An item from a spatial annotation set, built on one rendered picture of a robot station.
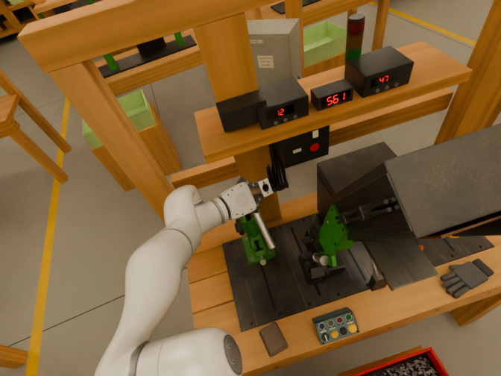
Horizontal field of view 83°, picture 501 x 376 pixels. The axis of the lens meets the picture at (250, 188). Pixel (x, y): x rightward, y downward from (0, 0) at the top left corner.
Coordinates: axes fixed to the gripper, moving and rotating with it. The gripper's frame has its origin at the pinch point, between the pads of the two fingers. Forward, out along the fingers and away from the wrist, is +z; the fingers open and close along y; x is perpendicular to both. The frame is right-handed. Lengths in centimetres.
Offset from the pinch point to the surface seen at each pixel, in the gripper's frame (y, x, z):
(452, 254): -59, -15, 63
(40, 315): -33, 216, -117
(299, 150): 6.8, -6.8, 16.7
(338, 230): -24.0, -9.7, 16.0
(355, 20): 35, -31, 35
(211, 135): 23.2, 1.8, -7.8
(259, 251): -26.8, 26.9, 2.1
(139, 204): 20, 228, -9
